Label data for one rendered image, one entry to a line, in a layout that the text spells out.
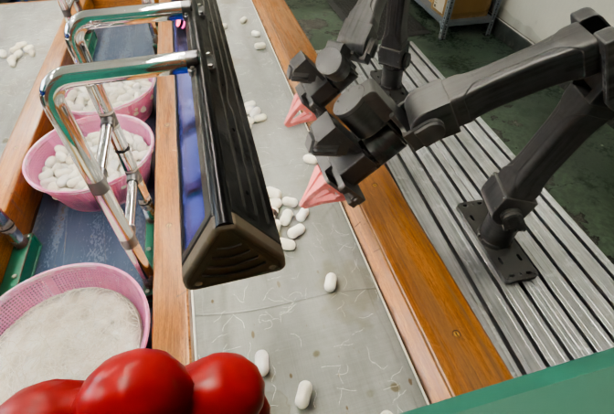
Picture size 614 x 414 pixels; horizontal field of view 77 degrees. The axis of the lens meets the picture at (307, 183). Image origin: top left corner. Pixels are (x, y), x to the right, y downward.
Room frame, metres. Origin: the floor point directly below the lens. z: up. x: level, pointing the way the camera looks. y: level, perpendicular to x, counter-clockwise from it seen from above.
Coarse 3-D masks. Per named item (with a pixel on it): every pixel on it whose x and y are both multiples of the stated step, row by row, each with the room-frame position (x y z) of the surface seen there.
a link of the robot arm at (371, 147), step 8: (384, 128) 0.48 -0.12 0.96; (392, 128) 0.47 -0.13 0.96; (376, 136) 0.47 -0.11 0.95; (384, 136) 0.46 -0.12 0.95; (392, 136) 0.46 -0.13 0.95; (400, 136) 0.47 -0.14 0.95; (368, 144) 0.46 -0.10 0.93; (376, 144) 0.46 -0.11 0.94; (384, 144) 0.46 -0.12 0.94; (392, 144) 0.46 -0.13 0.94; (400, 144) 0.46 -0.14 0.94; (376, 152) 0.45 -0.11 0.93; (384, 152) 0.45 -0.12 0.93; (392, 152) 0.46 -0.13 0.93; (376, 160) 0.46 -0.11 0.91; (384, 160) 0.45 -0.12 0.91
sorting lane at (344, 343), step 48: (240, 0) 1.61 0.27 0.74; (240, 48) 1.19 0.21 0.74; (288, 96) 0.91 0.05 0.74; (288, 144) 0.70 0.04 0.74; (288, 192) 0.55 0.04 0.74; (336, 240) 0.42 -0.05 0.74; (240, 288) 0.33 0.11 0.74; (288, 288) 0.33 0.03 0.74; (336, 288) 0.33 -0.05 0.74; (240, 336) 0.25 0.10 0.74; (288, 336) 0.25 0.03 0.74; (336, 336) 0.25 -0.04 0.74; (384, 336) 0.25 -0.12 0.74; (288, 384) 0.18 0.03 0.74; (336, 384) 0.18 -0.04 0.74; (384, 384) 0.18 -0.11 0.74
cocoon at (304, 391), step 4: (304, 380) 0.18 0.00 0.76; (300, 384) 0.18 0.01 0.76; (304, 384) 0.17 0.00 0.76; (308, 384) 0.17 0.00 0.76; (300, 388) 0.17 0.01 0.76; (304, 388) 0.17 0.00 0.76; (308, 388) 0.17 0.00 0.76; (300, 392) 0.16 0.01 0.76; (304, 392) 0.16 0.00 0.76; (308, 392) 0.16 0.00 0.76; (296, 396) 0.16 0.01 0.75; (300, 396) 0.16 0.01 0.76; (304, 396) 0.16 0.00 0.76; (308, 396) 0.16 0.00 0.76; (296, 400) 0.16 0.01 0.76; (300, 400) 0.15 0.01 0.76; (304, 400) 0.15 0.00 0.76; (308, 400) 0.16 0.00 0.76; (296, 404) 0.15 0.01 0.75; (300, 404) 0.15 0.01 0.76; (304, 404) 0.15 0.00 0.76; (308, 404) 0.15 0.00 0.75; (300, 408) 0.15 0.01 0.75; (304, 408) 0.15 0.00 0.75
